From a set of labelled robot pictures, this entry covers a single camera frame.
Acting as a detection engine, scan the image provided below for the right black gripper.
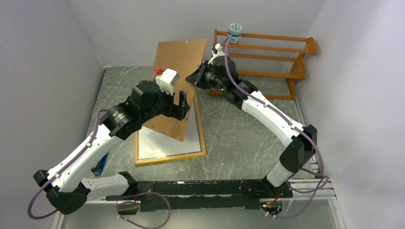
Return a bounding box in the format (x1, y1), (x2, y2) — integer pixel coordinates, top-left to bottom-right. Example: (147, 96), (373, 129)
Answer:
(185, 60), (226, 93)

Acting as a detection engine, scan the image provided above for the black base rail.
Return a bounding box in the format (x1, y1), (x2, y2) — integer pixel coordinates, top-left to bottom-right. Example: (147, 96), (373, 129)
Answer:
(106, 179), (293, 212)

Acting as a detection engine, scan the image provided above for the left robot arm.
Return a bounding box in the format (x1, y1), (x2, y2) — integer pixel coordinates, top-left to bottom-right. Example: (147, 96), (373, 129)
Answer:
(33, 80), (190, 215)

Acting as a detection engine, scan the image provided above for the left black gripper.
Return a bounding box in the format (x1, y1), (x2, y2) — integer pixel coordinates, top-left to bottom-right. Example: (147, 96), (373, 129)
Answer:
(140, 84), (190, 124)

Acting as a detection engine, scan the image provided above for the yellow wooden photo frame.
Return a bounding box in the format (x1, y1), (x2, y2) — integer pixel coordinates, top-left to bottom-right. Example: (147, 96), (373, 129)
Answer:
(134, 95), (207, 166)

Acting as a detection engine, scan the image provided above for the orange wooden shelf rack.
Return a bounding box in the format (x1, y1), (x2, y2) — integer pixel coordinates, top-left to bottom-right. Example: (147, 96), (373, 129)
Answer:
(229, 33), (318, 100)

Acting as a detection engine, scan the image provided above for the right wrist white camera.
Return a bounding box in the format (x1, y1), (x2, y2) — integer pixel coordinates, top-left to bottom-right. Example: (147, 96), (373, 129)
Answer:
(213, 43), (224, 56)

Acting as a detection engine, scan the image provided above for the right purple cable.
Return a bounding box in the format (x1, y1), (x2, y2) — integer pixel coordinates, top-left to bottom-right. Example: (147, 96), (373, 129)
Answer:
(261, 167), (330, 220)

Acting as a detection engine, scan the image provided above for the blue white jar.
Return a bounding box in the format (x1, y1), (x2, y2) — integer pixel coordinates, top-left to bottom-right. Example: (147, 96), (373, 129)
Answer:
(228, 23), (243, 44)

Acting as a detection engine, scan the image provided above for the blue stapler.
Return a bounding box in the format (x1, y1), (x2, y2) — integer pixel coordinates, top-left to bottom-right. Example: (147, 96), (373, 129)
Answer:
(91, 153), (109, 176)

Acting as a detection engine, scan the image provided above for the purple cable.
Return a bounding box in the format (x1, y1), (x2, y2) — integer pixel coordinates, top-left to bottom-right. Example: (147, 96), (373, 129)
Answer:
(261, 167), (330, 220)
(116, 192), (171, 229)

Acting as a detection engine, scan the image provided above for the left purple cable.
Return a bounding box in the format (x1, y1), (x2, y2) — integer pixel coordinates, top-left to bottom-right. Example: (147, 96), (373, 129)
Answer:
(116, 192), (171, 229)

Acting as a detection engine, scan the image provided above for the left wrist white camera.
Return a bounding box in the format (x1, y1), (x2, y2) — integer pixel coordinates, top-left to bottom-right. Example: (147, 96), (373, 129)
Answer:
(153, 68), (180, 95)

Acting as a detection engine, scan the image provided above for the wrist white camera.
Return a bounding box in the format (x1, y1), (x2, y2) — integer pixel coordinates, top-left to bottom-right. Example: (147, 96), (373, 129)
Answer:
(213, 43), (224, 56)
(153, 68), (180, 95)

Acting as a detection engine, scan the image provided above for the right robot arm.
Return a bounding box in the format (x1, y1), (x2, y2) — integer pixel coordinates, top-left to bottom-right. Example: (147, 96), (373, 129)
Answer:
(186, 56), (317, 198)

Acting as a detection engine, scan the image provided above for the building photo print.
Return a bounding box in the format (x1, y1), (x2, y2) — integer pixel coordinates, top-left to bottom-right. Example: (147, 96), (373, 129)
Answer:
(138, 118), (201, 159)

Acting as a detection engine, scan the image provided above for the brown cardboard backing board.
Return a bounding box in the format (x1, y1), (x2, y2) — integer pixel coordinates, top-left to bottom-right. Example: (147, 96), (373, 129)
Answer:
(143, 38), (207, 142)

